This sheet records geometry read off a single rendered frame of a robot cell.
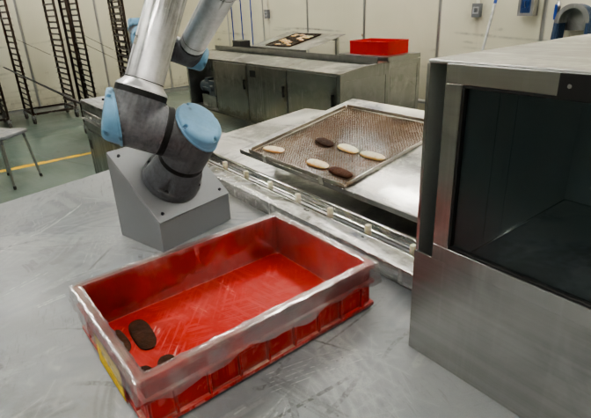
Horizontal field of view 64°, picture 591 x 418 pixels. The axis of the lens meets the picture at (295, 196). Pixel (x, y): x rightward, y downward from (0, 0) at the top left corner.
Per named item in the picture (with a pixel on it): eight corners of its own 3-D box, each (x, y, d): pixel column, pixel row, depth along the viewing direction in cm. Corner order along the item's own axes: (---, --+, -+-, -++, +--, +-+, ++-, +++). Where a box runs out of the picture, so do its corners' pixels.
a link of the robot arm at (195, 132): (206, 179, 116) (227, 144, 107) (151, 165, 110) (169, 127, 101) (207, 144, 123) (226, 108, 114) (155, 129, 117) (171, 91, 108)
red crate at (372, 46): (348, 53, 499) (348, 40, 494) (370, 50, 521) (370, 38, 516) (387, 55, 463) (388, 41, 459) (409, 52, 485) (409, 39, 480)
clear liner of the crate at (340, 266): (75, 328, 89) (63, 284, 86) (279, 245, 117) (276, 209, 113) (144, 444, 65) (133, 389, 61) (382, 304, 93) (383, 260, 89)
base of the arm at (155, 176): (158, 209, 116) (171, 185, 109) (131, 162, 120) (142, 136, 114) (208, 195, 126) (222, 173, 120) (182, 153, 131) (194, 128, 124)
